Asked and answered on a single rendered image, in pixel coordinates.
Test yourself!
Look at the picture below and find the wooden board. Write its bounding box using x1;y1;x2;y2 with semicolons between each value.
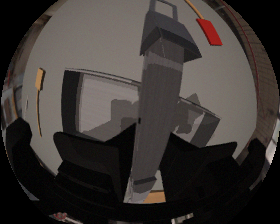
141;189;166;203

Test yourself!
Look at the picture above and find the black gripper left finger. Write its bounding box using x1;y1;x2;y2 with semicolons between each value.
52;122;136;202

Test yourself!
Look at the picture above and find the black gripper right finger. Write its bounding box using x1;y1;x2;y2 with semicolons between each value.
159;132;237;202

